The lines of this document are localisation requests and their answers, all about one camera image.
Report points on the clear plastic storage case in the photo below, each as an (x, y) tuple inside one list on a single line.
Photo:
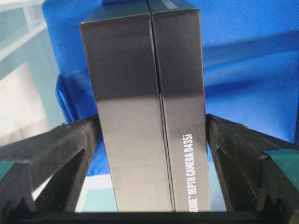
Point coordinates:
[(28, 102)]

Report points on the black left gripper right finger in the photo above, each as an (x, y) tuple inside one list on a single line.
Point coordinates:
[(258, 174)]

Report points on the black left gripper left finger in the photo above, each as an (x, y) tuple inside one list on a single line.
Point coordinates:
[(46, 172)]

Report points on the black D435i box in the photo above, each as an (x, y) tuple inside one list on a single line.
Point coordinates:
[(145, 63)]

